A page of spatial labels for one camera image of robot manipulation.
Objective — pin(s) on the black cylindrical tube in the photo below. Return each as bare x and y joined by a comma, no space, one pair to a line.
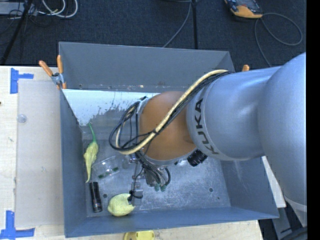
95,196

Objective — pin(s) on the black cylinder on white bracket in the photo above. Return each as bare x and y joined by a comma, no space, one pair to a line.
197,157

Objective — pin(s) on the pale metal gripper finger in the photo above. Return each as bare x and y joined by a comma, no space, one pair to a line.
139,193
136,201

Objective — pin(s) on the clear plastic cup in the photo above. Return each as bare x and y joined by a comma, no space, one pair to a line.
106,166

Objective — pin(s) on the grey metal bin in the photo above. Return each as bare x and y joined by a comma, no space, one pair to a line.
190,184

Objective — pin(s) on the yellow-green toy pear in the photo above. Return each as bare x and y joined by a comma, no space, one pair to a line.
119,206

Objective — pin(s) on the pale wood flat board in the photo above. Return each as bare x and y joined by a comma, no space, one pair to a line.
37,159

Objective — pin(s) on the yellow-green toy chili pepper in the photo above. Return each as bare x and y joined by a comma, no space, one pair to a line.
90,154

